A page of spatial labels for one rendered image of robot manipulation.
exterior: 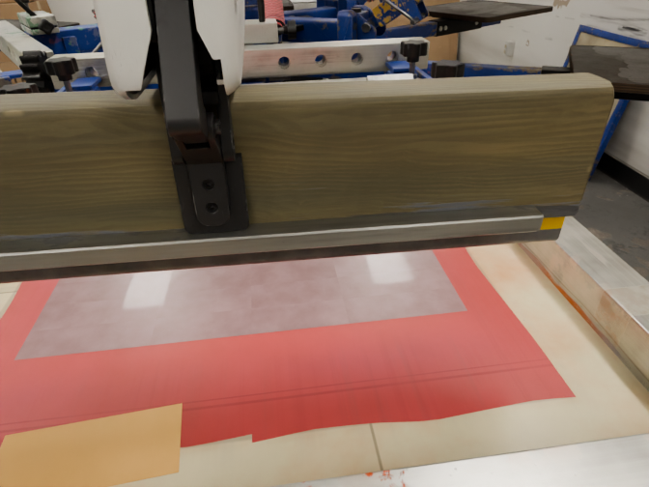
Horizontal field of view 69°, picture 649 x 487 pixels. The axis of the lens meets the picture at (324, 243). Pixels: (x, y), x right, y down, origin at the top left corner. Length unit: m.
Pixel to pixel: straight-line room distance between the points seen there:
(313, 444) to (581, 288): 0.24
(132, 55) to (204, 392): 0.22
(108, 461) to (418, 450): 0.18
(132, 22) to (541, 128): 0.19
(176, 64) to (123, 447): 0.23
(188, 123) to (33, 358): 0.27
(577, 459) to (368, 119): 0.19
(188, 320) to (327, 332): 0.11
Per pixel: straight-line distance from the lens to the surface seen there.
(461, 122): 0.25
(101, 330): 0.41
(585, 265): 0.41
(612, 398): 0.36
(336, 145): 0.24
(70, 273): 0.30
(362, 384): 0.33
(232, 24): 0.19
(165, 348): 0.37
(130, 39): 0.19
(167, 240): 0.25
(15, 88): 0.71
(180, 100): 0.18
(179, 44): 0.18
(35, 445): 0.35
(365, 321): 0.37
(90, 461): 0.33
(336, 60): 0.94
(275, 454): 0.30
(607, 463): 0.28
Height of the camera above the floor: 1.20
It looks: 33 degrees down
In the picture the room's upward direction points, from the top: 2 degrees counter-clockwise
